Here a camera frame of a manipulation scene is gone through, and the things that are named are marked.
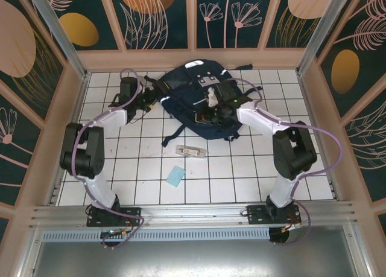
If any grey slotted cable duct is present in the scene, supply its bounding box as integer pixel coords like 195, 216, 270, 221
41, 228, 271, 242

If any grey metal sheet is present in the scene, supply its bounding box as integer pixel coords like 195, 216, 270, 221
28, 227, 375, 277

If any aluminium mounting rail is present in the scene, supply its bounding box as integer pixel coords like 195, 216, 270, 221
30, 200, 359, 229

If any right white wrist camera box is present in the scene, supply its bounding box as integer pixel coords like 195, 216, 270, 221
204, 88, 220, 106

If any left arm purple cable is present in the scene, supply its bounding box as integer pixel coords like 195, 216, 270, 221
72, 68, 147, 250

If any light blue sticky note pad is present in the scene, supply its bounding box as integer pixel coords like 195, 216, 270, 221
166, 165, 186, 188

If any navy blue backpack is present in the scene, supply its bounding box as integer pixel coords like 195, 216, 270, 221
144, 59, 263, 148

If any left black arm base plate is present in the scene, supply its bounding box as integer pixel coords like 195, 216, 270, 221
86, 206, 142, 228

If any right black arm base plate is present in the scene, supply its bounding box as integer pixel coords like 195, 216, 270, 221
246, 204, 302, 226

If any aluminium corner post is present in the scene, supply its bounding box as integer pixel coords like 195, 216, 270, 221
296, 0, 345, 76
25, 0, 92, 78

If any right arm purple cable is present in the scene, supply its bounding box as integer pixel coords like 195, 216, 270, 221
229, 77, 343, 247

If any clear plastic stationery case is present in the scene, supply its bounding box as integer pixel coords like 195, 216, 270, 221
175, 143, 209, 160

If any small green circuit board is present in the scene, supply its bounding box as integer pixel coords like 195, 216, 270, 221
100, 228, 128, 239

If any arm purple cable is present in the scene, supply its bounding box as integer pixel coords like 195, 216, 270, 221
72, 68, 147, 250
229, 77, 343, 247

